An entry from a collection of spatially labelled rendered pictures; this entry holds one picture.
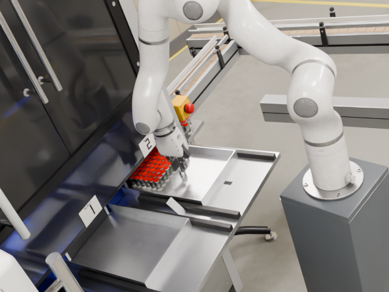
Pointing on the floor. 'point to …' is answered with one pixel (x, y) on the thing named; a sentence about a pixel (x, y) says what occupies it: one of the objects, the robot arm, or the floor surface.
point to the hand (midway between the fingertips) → (179, 164)
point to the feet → (257, 232)
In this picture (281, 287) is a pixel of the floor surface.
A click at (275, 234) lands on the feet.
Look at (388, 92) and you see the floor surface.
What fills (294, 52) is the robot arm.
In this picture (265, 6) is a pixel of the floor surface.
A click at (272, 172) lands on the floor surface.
